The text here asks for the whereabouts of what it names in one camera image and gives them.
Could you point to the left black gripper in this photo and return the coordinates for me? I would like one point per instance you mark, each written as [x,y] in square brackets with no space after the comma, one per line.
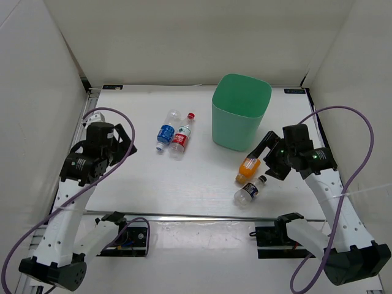
[124,146]

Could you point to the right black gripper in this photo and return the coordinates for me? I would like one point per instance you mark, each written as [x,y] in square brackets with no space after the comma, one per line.
[277,171]

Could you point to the orange juice bottle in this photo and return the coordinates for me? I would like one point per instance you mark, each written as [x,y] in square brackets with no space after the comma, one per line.
[247,169]

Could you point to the blue label plastic bottle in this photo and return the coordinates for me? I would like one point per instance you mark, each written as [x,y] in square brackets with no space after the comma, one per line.
[168,129]

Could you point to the small dark label bottle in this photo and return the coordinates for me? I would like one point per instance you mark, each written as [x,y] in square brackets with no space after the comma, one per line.
[250,191]

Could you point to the red label plastic bottle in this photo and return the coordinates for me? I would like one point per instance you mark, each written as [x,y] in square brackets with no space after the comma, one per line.
[181,138]

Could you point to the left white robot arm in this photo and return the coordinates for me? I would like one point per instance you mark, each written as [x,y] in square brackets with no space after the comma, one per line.
[60,260]

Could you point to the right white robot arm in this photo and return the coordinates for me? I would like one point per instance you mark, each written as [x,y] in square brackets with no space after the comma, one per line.
[353,252]

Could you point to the green plastic bin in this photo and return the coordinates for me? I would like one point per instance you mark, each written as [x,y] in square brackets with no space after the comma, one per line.
[238,107]

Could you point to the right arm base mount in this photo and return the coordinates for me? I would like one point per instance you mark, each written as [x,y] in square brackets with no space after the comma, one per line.
[272,239]

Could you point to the aluminium rail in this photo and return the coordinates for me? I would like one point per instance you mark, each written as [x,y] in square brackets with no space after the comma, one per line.
[188,217]

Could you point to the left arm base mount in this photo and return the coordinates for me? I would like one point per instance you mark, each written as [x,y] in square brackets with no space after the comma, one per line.
[133,242]

